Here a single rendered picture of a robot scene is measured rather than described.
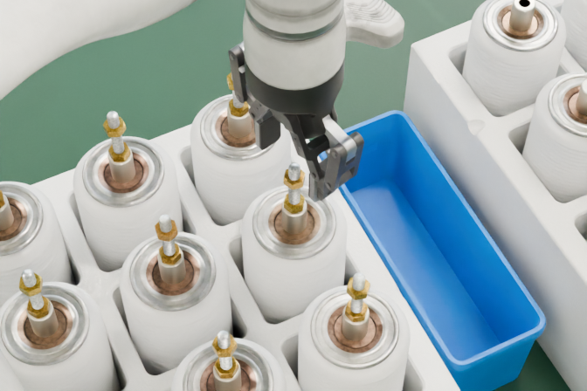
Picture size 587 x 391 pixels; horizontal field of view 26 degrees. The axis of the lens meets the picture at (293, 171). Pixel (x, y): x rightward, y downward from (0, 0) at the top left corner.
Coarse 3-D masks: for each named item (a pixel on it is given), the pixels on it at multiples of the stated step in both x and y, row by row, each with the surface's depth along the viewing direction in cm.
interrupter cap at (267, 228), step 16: (272, 192) 116; (288, 192) 116; (304, 192) 116; (256, 208) 115; (272, 208) 115; (320, 208) 115; (256, 224) 114; (272, 224) 114; (320, 224) 114; (272, 240) 113; (288, 240) 113; (304, 240) 113; (320, 240) 113; (288, 256) 112; (304, 256) 112
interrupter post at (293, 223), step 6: (282, 204) 112; (306, 204) 112; (282, 210) 112; (306, 210) 112; (282, 216) 113; (288, 216) 112; (294, 216) 111; (300, 216) 112; (306, 216) 113; (282, 222) 113; (288, 222) 112; (294, 222) 112; (300, 222) 112; (306, 222) 113; (288, 228) 113; (294, 228) 113; (300, 228) 113
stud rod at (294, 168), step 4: (292, 164) 107; (296, 164) 107; (288, 168) 107; (292, 168) 107; (296, 168) 107; (288, 172) 107; (292, 172) 107; (296, 172) 107; (292, 176) 107; (296, 176) 107; (288, 188) 109; (292, 192) 109; (296, 192) 109; (292, 196) 110; (296, 196) 110; (292, 200) 110; (296, 200) 110
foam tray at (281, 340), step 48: (48, 192) 125; (192, 192) 125; (336, 192) 125; (240, 240) 123; (96, 288) 119; (240, 288) 119; (384, 288) 119; (240, 336) 122; (288, 336) 116; (144, 384) 113; (288, 384) 113; (432, 384) 113
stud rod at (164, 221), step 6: (162, 216) 104; (168, 216) 104; (162, 222) 104; (168, 222) 104; (162, 228) 104; (168, 228) 104; (168, 246) 107; (174, 246) 107; (168, 252) 108; (174, 252) 108
